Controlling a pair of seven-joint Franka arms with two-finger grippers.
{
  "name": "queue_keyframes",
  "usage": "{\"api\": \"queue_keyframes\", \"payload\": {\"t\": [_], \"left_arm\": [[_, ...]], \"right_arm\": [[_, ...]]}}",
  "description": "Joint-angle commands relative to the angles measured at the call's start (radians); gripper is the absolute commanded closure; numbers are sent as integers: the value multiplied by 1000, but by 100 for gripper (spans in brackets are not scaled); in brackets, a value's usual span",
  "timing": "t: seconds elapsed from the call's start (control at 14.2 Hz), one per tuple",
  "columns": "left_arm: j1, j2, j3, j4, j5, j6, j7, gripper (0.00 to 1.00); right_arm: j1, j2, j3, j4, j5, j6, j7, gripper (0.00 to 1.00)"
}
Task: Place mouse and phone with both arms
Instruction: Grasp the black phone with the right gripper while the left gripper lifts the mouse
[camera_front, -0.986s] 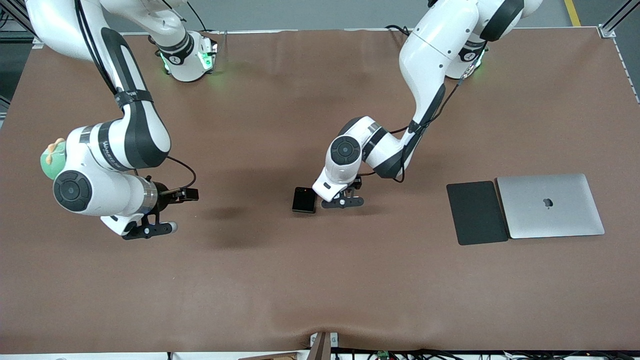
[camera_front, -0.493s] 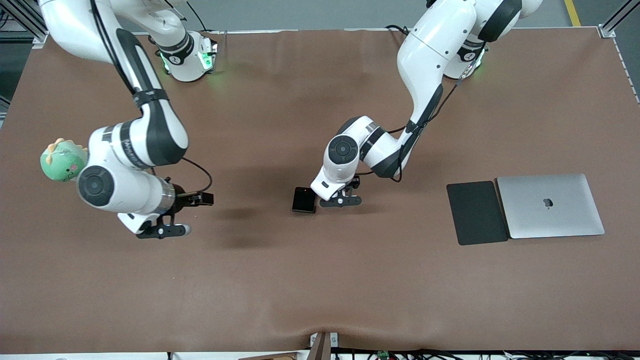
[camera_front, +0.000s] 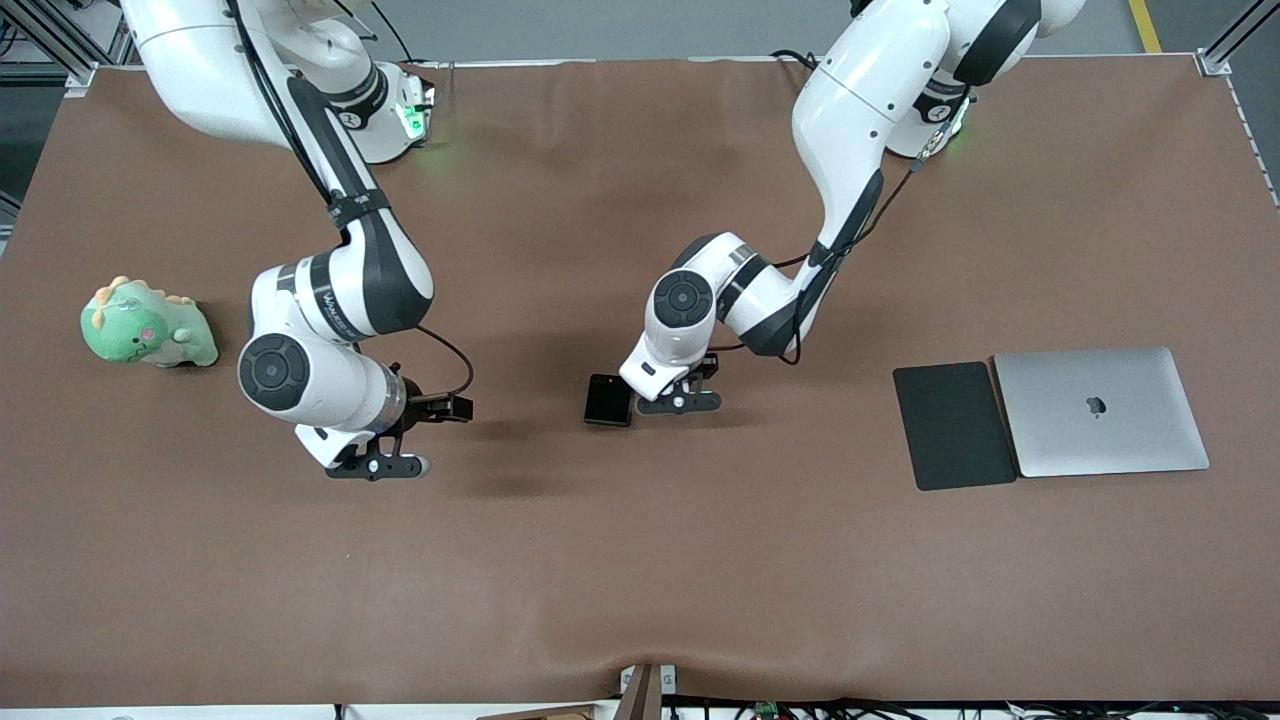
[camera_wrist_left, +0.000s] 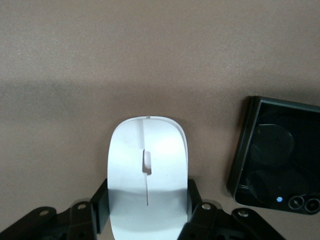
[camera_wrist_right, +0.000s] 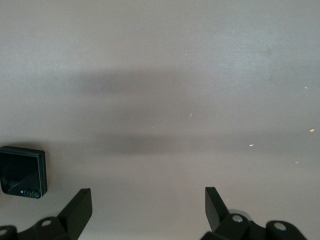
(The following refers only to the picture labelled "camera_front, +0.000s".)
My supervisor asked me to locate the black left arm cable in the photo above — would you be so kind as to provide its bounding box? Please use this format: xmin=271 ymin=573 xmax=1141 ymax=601
xmin=712 ymin=120 xmax=946 ymax=366

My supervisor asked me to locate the brown table cover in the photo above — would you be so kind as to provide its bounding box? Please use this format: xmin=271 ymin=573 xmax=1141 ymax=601
xmin=0 ymin=55 xmax=1280 ymax=707

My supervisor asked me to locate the black mouse pad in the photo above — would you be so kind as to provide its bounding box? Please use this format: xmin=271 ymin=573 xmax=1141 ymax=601
xmin=892 ymin=361 xmax=1019 ymax=492

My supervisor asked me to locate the green dinosaur plush toy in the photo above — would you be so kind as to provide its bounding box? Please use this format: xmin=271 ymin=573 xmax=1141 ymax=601
xmin=80 ymin=276 xmax=219 ymax=369

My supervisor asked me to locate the silver closed laptop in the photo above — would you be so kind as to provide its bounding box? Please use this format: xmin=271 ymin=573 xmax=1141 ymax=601
xmin=993 ymin=346 xmax=1211 ymax=479

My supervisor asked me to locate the aluminium frame post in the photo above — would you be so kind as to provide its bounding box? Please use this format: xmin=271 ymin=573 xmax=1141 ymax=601
xmin=1195 ymin=0 xmax=1280 ymax=77
xmin=0 ymin=0 xmax=136 ymax=96

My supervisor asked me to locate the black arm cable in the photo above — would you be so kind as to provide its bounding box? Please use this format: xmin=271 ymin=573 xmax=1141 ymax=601
xmin=712 ymin=120 xmax=946 ymax=366
xmin=225 ymin=0 xmax=476 ymax=401

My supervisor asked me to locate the white metal bracket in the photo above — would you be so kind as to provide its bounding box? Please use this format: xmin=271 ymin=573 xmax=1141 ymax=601
xmin=618 ymin=663 xmax=678 ymax=698

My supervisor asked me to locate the black phone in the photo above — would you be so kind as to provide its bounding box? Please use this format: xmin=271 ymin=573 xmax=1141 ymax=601
xmin=584 ymin=373 xmax=634 ymax=428

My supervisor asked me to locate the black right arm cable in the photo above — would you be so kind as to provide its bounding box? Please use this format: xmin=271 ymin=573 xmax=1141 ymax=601
xmin=225 ymin=0 xmax=476 ymax=401

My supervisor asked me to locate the black right base cable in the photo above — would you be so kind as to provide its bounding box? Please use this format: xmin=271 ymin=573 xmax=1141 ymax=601
xmin=355 ymin=0 xmax=417 ymax=64

